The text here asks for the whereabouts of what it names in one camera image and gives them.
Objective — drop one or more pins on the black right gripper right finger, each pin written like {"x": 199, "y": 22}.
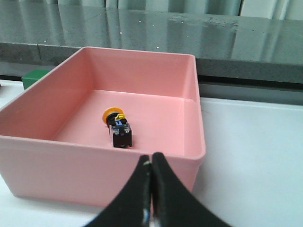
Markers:
{"x": 173, "y": 204}

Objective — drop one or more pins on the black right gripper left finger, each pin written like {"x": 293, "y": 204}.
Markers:
{"x": 132, "y": 206}

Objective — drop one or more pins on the yellow push button switch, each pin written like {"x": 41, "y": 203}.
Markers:
{"x": 118, "y": 127}

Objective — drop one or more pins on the pink plastic bin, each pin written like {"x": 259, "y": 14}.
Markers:
{"x": 55, "y": 145}

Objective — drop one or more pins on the green cube near bin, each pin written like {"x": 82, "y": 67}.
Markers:
{"x": 32, "y": 77}

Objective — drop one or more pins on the dark stone counter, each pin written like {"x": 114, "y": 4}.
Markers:
{"x": 224, "y": 46}

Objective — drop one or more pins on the grey curtain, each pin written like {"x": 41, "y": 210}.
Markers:
{"x": 271, "y": 9}

